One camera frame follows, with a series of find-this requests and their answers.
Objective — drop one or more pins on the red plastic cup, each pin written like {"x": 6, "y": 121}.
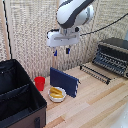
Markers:
{"x": 39, "y": 82}

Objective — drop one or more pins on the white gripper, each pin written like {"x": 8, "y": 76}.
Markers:
{"x": 63, "y": 38}

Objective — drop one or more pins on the black fabric storage box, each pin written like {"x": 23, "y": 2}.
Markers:
{"x": 18, "y": 96}

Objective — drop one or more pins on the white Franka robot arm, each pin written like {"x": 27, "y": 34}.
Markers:
{"x": 74, "y": 12}

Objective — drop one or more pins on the white bowl with yellow food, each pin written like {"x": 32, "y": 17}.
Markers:
{"x": 57, "y": 93}

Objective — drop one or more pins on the dark blue book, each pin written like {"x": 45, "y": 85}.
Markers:
{"x": 63, "y": 81}

